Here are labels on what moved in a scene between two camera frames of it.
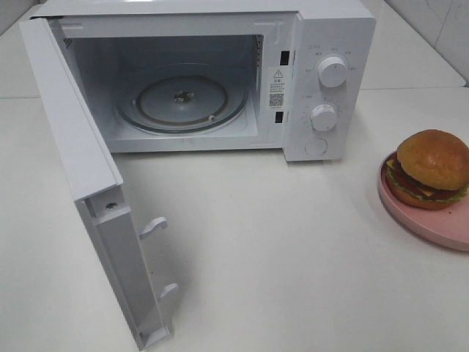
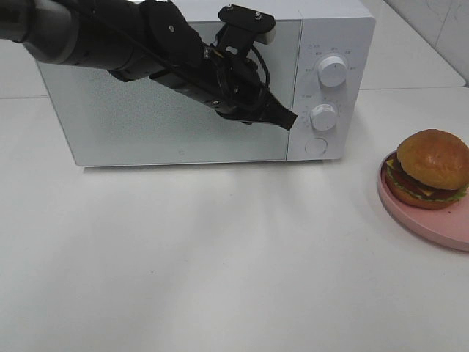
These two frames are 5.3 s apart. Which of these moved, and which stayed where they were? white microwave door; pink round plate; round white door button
Moved: white microwave door
Stayed: pink round plate; round white door button
